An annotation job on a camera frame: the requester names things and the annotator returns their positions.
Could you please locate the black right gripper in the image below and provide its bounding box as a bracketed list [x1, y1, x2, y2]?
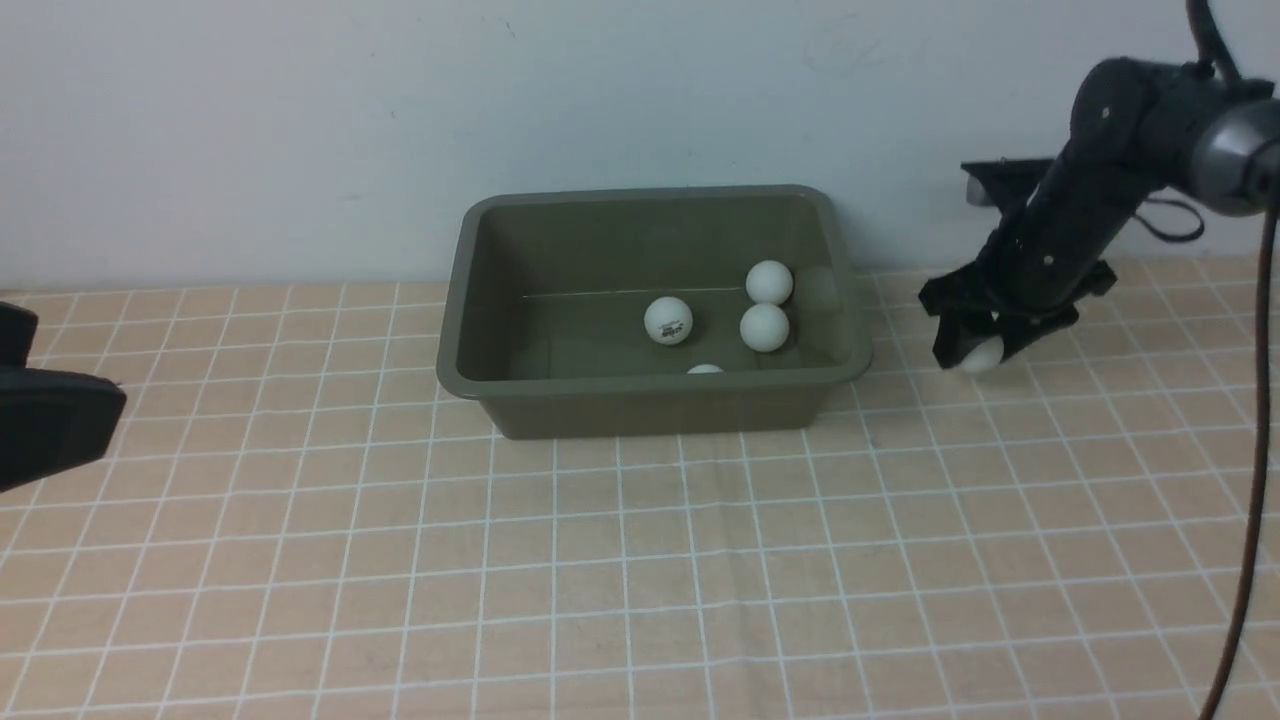
[920, 58, 1187, 370]

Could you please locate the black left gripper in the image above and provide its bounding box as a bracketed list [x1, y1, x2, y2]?
[1, 304, 127, 493]

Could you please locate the white printed ball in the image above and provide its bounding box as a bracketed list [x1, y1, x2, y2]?
[643, 296, 694, 346]

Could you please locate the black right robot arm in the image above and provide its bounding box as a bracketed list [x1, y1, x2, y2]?
[919, 56, 1279, 369]

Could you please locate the peach checkered tablecloth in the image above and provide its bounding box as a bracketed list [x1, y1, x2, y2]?
[1, 256, 1254, 719]

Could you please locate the olive green plastic bin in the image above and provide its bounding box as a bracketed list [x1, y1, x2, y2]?
[436, 184, 873, 439]

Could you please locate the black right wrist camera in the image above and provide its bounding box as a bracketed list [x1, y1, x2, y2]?
[960, 158, 1053, 213]

